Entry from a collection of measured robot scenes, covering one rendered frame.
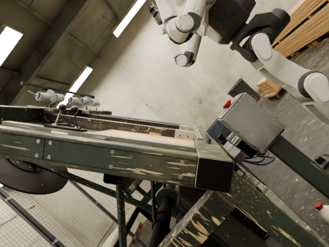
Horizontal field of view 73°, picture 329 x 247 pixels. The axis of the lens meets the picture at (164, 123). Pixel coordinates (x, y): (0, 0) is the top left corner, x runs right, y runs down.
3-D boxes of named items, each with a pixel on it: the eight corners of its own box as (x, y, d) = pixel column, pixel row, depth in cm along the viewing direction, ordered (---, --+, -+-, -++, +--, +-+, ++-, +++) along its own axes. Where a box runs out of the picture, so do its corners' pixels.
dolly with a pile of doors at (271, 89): (300, 75, 379) (281, 61, 381) (279, 100, 383) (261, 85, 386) (285, 81, 440) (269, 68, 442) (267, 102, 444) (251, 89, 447)
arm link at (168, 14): (153, 9, 103) (168, 47, 102) (156, -7, 93) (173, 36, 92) (174, 4, 105) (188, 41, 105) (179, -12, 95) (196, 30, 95)
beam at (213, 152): (230, 194, 73) (235, 161, 72) (194, 188, 74) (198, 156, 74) (200, 135, 292) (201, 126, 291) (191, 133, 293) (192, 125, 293)
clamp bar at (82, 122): (192, 142, 146) (197, 106, 144) (25, 120, 159) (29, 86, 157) (192, 141, 155) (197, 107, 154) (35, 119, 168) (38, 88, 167)
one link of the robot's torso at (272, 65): (318, 86, 128) (253, 36, 131) (338, 81, 111) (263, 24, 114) (299, 106, 130) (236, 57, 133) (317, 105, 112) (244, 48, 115)
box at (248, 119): (289, 127, 70) (244, 90, 72) (264, 155, 72) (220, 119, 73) (275, 125, 82) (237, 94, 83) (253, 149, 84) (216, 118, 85)
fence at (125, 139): (194, 157, 99) (196, 147, 99) (1, 129, 110) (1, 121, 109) (194, 154, 104) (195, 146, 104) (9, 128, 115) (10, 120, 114)
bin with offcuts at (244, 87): (266, 93, 514) (243, 75, 518) (250, 110, 518) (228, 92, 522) (258, 95, 565) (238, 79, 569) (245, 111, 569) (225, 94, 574)
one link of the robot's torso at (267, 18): (285, 26, 127) (260, 8, 128) (295, 16, 114) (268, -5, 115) (252, 65, 130) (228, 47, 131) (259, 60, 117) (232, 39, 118)
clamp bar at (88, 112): (192, 135, 201) (195, 109, 200) (68, 118, 214) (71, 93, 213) (192, 134, 211) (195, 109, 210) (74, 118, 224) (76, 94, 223)
